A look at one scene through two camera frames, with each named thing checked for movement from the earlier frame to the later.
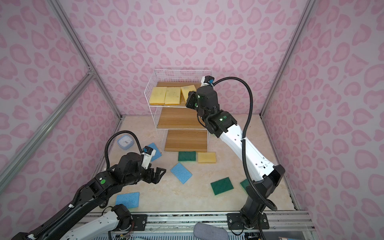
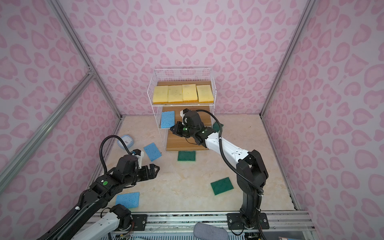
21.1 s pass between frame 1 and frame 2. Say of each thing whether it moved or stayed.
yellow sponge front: moved
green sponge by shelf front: stayed
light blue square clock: stayed
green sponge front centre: stayed
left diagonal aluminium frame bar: stayed
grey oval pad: stayed
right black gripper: moved
